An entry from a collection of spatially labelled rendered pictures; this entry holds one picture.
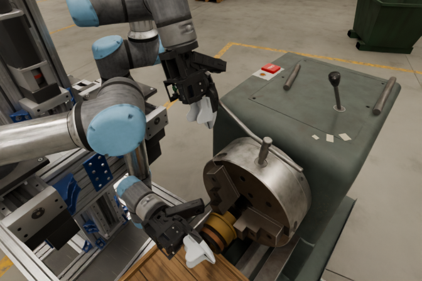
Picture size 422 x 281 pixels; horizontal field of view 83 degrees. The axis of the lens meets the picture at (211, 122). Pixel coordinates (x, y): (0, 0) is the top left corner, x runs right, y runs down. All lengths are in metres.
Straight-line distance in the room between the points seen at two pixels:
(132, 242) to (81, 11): 1.40
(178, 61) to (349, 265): 1.80
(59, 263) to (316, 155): 1.56
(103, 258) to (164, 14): 1.49
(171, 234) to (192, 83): 0.39
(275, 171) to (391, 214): 1.84
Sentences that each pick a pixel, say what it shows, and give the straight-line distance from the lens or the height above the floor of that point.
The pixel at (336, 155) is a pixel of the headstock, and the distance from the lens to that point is 0.71.
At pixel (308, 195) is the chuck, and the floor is 1.14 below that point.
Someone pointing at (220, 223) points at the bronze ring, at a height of 1.12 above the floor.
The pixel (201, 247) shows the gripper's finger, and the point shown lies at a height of 1.10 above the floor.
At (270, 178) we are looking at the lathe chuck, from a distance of 0.63.
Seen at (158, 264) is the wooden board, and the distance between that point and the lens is 0.89.
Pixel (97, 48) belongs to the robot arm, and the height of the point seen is 1.38.
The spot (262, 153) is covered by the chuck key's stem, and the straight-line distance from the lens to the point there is 0.60.
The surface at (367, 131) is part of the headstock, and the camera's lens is 0.83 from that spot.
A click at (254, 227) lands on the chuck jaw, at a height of 1.11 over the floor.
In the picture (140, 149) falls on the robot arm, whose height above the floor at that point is 1.17.
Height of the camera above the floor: 1.71
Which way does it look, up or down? 39 degrees down
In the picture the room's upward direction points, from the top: straight up
